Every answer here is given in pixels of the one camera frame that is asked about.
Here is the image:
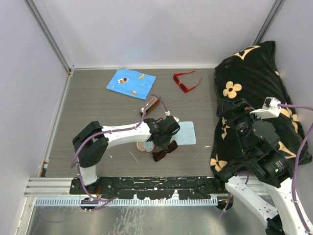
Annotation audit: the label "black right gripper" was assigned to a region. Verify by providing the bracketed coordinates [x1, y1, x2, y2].
[215, 96, 265, 154]

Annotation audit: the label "tortoiseshell brown sunglasses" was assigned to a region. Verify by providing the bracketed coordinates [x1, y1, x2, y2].
[152, 140, 178, 162]

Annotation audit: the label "pink glasses case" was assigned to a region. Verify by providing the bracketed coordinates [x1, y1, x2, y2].
[136, 141, 145, 152]

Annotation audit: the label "light blue cloth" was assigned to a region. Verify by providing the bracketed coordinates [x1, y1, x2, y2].
[173, 121, 196, 145]
[143, 141, 155, 152]

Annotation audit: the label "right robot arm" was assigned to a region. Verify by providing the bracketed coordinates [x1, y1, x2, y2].
[214, 97, 313, 235]

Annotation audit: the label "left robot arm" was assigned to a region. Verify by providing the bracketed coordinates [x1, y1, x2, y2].
[71, 116, 180, 194]

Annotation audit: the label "red sunglasses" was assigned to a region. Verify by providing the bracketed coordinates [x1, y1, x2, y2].
[173, 70, 202, 94]

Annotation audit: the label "brown striped glasses case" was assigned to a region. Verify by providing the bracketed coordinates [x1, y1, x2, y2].
[145, 95, 160, 115]

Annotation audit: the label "black floral plush pillow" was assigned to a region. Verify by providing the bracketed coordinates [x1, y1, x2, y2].
[210, 41, 313, 174]

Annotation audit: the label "blue cartoon print cloth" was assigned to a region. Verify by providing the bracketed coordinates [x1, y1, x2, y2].
[106, 69, 156, 100]

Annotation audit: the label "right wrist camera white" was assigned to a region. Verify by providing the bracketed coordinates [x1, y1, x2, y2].
[250, 97, 281, 119]

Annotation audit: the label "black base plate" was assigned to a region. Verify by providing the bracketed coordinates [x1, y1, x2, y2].
[69, 175, 233, 200]

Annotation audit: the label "aluminium front rail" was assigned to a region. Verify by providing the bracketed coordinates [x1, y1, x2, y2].
[24, 176, 218, 209]

